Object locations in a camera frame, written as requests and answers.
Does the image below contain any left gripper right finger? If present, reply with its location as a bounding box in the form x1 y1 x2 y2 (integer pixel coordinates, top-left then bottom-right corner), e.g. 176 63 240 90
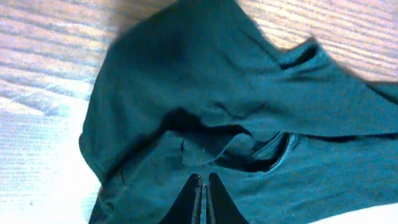
205 172 249 224

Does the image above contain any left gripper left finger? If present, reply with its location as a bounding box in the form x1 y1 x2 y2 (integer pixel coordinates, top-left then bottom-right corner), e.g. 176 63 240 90
159 174 203 224

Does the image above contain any black t-shirt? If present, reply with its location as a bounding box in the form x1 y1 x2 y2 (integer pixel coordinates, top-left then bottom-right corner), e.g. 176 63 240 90
79 0 397 223

